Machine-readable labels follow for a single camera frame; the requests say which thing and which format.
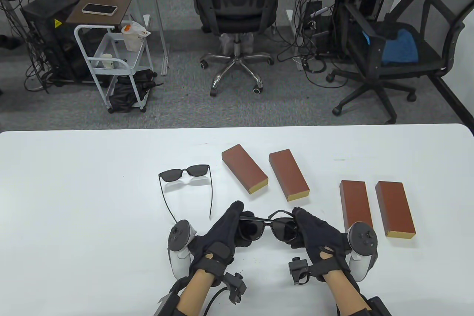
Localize person's left hand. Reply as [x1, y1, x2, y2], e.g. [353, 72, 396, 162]
[190, 201, 257, 273]

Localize person's right hand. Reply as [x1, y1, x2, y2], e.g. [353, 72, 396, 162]
[286, 207, 351, 276]

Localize black sunglasses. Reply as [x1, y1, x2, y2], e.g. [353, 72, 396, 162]
[158, 164, 214, 222]
[237, 210, 301, 243]

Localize person's right forearm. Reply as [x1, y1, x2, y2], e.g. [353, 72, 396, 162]
[321, 267, 371, 316]

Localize person's left forearm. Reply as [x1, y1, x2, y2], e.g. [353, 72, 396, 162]
[176, 269, 216, 316]

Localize white left wrist controller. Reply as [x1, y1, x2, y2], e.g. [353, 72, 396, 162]
[168, 219, 197, 280]

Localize white wrist controller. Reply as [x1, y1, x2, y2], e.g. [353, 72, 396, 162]
[168, 219, 197, 280]
[346, 222, 378, 282]

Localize brown rectangular box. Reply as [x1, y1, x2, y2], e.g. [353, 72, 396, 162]
[268, 149, 310, 202]
[340, 180, 374, 233]
[221, 143, 269, 195]
[375, 181, 416, 238]

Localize white right wrist controller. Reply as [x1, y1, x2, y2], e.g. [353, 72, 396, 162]
[346, 222, 378, 282]

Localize black bag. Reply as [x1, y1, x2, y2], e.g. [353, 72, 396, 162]
[109, 69, 163, 113]

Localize black office chair blue cushion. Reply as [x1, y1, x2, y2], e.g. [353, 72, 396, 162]
[326, 0, 466, 124]

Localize white rolling cart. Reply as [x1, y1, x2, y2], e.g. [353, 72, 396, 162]
[74, 21, 153, 114]

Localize white plastic bag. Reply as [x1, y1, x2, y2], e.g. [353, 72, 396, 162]
[121, 21, 151, 52]

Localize white smartphone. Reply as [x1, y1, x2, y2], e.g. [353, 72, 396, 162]
[81, 3, 118, 16]

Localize brown side table top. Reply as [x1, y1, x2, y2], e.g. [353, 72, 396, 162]
[65, 0, 138, 27]

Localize black computer tower yellow sticker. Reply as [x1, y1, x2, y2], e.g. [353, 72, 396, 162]
[21, 0, 97, 83]

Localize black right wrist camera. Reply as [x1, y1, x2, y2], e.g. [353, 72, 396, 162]
[288, 257, 311, 286]

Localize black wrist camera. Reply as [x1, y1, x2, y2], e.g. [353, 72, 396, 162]
[221, 272, 248, 304]
[288, 257, 311, 286]

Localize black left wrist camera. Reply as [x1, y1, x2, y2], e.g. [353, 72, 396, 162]
[221, 272, 248, 304]

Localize black left arm strap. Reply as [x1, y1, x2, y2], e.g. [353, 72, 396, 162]
[156, 278, 187, 316]

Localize black arm strap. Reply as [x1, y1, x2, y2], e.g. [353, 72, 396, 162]
[156, 278, 187, 316]
[365, 296, 393, 316]

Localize black right arm strap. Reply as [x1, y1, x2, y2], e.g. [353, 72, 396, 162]
[365, 296, 393, 316]

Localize bundle of floor cables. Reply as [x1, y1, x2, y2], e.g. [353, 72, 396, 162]
[22, 31, 56, 93]

